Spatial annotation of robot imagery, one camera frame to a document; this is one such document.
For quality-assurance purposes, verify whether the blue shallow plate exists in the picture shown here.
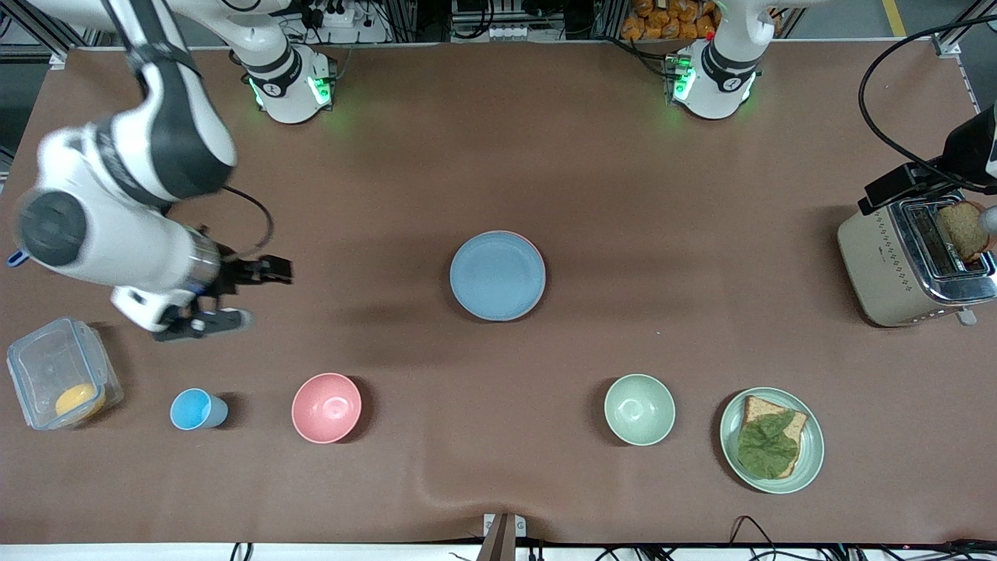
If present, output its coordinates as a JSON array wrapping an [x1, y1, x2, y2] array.
[[449, 231, 547, 323]]

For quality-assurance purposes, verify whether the bread slice in toaster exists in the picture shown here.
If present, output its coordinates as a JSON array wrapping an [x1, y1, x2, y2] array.
[[936, 201, 992, 263]]

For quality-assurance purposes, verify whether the blue plastic cup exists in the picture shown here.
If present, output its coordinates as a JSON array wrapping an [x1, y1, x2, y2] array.
[[170, 388, 230, 432]]

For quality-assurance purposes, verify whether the beige chrome toaster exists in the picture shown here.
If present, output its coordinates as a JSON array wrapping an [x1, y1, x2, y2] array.
[[837, 196, 997, 328]]

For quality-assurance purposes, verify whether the pink deep bowl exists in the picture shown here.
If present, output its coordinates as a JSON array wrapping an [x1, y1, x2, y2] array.
[[291, 372, 364, 445]]

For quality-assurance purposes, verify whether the clear plastic lidded container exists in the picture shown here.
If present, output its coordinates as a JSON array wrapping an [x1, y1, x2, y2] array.
[[6, 316, 124, 432]]

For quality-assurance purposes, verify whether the orange round fruit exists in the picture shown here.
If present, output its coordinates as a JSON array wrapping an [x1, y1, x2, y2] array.
[[55, 382, 107, 422]]

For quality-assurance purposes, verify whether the orange packaged bread pile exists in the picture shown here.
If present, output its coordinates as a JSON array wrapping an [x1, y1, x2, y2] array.
[[621, 0, 721, 41]]

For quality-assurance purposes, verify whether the brown toast slice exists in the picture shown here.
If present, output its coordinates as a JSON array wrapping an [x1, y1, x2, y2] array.
[[738, 395, 809, 478]]

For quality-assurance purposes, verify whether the green shallow plate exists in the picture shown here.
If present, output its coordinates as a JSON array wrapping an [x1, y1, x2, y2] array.
[[719, 387, 825, 495]]

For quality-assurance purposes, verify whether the green lettuce leaf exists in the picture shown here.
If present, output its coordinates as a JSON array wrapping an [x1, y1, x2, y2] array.
[[737, 411, 803, 478]]

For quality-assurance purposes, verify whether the green deep bowl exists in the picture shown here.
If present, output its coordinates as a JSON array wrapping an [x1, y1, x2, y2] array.
[[604, 374, 677, 447]]

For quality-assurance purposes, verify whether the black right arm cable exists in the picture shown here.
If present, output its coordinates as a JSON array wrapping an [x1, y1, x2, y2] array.
[[222, 185, 275, 258]]

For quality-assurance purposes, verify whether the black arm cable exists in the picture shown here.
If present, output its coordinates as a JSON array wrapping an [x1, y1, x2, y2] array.
[[858, 14, 997, 194], [222, 185, 275, 258]]

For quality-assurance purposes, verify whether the aluminium frame profile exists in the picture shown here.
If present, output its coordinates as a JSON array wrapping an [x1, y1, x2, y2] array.
[[0, 16, 67, 69], [931, 0, 997, 57]]

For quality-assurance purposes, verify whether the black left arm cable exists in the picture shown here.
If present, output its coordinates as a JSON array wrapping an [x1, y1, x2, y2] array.
[[858, 14, 997, 194]]

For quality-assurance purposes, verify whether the black looped floor cable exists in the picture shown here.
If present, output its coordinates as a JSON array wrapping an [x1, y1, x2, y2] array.
[[728, 516, 780, 561]]

